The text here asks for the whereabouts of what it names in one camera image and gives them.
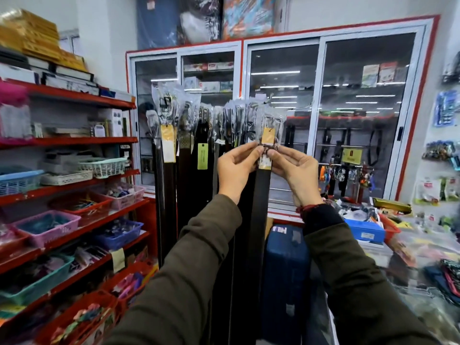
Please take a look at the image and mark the red metal shelf rack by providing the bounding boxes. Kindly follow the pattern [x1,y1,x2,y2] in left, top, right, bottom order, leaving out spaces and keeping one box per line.
[0,78,159,345]

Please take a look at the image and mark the light blue plastic basket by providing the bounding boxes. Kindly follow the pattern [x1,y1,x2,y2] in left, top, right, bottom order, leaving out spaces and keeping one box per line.
[0,170,44,197]

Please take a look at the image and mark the row of small cabinet boxes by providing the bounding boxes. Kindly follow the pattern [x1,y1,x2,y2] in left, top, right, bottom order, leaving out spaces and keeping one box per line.
[183,62,235,72]

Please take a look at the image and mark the person's right hand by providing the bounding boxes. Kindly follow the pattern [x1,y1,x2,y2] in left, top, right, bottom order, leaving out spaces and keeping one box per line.
[267,145,324,209]

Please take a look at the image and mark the black belt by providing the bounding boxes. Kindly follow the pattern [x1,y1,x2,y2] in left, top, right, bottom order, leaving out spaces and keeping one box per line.
[230,103,287,345]

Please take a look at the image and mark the white teal plastic basket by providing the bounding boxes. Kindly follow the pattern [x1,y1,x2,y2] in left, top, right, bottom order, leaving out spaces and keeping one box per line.
[78,157,128,179]

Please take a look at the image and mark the blue plastic tray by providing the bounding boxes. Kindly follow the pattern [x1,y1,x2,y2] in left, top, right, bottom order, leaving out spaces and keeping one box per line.
[344,218,386,243]

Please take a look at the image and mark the orange blue packaged blanket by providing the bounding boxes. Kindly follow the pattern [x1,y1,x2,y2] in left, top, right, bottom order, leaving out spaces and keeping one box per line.
[222,0,278,40]

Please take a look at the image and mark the blue hanging blister packs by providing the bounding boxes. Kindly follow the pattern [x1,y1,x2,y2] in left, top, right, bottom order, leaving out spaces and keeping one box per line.
[433,90,460,128]

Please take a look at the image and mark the yellow sign card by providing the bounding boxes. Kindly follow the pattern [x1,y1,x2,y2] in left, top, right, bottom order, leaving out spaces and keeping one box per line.
[341,147,363,165]

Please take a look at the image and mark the pink plastic basket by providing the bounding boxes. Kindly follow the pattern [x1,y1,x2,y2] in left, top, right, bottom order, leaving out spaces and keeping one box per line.
[91,184,146,211]

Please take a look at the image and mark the blue hard suitcase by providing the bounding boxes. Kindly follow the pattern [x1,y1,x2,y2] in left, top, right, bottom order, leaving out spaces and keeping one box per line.
[260,224,312,345]

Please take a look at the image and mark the stack of gold boxes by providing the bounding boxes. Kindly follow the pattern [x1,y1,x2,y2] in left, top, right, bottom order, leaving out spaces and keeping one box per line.
[0,8,88,73]

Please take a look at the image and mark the white glass display cabinet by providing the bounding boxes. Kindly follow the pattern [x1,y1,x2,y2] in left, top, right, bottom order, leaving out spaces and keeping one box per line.
[126,15,441,217]

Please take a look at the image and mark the purple plastic basket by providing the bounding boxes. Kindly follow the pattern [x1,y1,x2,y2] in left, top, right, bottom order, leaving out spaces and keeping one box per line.
[10,210,82,249]

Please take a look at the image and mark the green white hanging packets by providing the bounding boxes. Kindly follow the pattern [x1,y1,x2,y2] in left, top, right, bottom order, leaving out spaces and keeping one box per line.
[413,176,460,207]

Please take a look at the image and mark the red plastic basket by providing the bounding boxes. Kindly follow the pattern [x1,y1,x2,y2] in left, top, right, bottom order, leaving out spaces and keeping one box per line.
[377,213,402,244]
[48,191,114,227]
[102,261,156,306]
[35,290,118,345]

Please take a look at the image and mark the row of hanging belts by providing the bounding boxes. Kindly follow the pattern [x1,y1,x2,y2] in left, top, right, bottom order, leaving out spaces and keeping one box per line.
[145,82,268,345]

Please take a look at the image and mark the bunch of hanging keychains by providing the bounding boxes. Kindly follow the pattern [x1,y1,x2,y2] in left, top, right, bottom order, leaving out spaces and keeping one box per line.
[318,162,375,199]

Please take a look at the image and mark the dark blue plastic basket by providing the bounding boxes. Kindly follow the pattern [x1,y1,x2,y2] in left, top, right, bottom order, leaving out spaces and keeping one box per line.
[93,219,144,252]

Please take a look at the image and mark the green red cabinet boxes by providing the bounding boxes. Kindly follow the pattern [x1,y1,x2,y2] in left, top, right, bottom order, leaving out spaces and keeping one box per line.
[361,61,399,89]

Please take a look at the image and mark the person's right forearm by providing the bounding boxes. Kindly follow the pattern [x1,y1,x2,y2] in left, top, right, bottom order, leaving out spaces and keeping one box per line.
[301,203,443,345]

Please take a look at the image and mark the black white packaged blanket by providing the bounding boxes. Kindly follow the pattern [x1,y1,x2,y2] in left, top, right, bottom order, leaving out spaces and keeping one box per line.
[178,0,224,46]

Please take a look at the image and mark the flat white plastic basket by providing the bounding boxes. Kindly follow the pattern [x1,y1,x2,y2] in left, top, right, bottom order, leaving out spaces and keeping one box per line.
[40,171,94,186]

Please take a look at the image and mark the person's left forearm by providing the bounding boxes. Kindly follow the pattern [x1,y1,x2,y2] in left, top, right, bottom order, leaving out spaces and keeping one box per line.
[104,194,243,345]

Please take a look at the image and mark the stack of black white boxes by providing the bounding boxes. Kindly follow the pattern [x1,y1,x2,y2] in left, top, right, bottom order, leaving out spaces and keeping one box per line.
[0,46,100,97]

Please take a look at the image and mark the red thread bracelet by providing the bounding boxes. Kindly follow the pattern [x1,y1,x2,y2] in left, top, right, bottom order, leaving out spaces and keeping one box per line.
[296,198,334,220]

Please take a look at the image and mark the yellow paper shelf label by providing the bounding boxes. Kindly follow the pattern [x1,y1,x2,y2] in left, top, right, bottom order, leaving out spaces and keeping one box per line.
[110,247,126,273]

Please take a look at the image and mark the person's left hand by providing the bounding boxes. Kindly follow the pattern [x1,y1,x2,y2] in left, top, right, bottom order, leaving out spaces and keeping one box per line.
[217,141,265,205]

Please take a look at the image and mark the dark blue packaged blanket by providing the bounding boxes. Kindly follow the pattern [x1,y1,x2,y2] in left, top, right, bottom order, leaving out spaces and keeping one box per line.
[136,0,181,51]

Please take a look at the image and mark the yellow black long box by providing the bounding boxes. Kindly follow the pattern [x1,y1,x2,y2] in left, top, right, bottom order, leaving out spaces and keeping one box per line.
[372,197,413,215]

